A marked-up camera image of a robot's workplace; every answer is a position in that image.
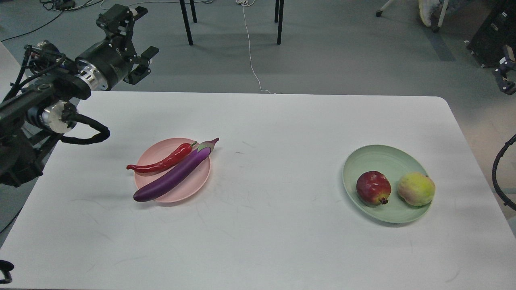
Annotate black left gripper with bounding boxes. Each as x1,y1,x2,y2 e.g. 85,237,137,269
75,4,160,91

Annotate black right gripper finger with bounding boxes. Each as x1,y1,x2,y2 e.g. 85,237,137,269
493,45,516,95

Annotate red chili pepper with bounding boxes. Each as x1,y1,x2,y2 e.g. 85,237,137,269
126,141,197,173

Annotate purple eggplant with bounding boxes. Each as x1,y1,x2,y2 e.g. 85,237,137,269
133,138,219,202

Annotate yellow green peach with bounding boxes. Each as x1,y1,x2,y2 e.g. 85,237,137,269
397,172,436,206

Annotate red pomegranate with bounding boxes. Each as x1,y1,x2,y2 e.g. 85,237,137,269
356,171,392,207

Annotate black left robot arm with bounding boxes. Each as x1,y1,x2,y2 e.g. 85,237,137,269
0,4,159,187

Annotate black equipment box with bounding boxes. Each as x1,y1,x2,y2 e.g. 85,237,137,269
467,0,516,68

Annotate black table leg left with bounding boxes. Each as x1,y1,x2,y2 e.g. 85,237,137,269
179,0,198,46

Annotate black table leg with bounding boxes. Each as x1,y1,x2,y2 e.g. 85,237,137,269
179,0,198,46
274,0,285,45

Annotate rolling chair base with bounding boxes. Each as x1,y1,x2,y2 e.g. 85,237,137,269
376,0,472,33

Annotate pink plate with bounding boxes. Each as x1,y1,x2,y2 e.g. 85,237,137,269
134,137,211,203

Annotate white chair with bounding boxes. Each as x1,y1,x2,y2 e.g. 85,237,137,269
0,43,21,102

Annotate green plate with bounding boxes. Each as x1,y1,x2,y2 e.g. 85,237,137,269
342,145,431,224

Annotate black table leg right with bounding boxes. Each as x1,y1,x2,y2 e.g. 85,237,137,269
274,0,285,45

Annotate black floor cables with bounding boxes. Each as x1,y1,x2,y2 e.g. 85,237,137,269
0,0,105,43

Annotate white floor cable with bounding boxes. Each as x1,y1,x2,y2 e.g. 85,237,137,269
236,0,277,94

